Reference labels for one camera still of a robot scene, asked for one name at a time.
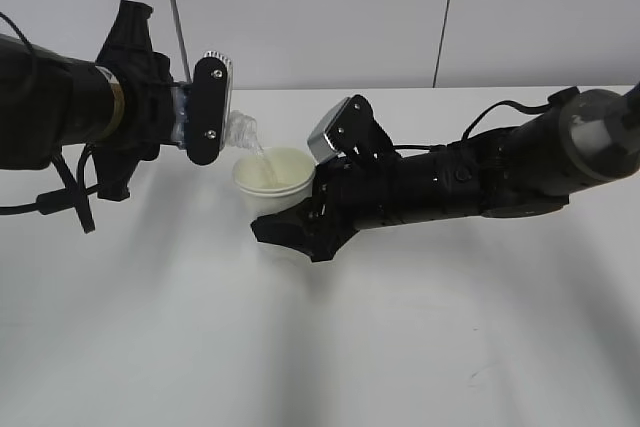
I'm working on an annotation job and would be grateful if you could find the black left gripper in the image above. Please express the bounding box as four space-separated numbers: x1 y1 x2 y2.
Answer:
93 0 177 201

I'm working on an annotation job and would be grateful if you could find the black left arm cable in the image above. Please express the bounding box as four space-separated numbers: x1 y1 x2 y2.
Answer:
0 11 101 235

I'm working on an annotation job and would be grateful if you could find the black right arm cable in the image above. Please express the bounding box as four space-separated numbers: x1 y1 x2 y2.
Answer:
394 88 581 156

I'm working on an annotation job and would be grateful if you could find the clear green-label water bottle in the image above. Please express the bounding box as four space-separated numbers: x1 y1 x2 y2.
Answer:
171 84 262 152

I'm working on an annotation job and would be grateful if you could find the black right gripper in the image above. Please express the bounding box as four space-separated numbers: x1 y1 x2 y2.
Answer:
250 154 405 262

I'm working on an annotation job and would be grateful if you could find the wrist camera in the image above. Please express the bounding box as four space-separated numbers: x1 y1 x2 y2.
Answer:
307 94 395 169
184 51 233 166

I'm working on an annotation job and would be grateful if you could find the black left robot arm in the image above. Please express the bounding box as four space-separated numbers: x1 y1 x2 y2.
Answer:
1 0 177 201

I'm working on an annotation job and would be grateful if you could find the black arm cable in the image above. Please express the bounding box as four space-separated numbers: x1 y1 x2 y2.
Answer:
394 88 581 156
0 11 101 235

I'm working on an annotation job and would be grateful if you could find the white paper cup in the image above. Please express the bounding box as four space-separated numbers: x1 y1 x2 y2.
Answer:
232 147 316 219

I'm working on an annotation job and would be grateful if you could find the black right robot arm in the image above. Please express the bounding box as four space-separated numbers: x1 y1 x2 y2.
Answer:
251 87 639 262

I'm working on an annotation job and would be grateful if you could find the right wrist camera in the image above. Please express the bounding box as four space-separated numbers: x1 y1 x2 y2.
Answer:
307 94 395 169

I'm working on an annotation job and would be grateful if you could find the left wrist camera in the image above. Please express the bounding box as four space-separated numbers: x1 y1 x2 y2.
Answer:
184 51 233 166

